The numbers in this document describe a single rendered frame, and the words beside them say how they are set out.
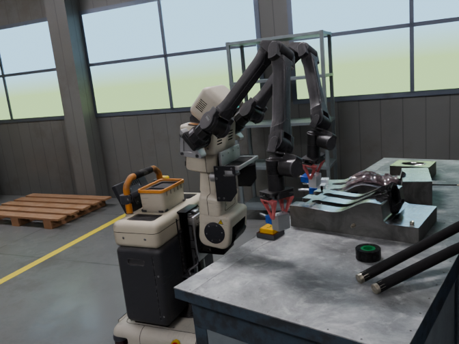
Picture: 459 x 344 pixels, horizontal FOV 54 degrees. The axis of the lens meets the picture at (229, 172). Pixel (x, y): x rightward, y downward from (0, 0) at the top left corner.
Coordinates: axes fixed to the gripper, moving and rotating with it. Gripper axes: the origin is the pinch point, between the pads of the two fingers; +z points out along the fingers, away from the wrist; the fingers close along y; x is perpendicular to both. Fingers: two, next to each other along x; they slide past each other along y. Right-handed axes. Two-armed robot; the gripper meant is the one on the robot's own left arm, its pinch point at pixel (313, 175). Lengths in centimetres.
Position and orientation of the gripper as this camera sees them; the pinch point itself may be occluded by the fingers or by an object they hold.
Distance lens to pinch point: 196.3
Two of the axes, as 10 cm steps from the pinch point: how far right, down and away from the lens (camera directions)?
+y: 5.9, -3.6, 7.2
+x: -8.1, -2.0, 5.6
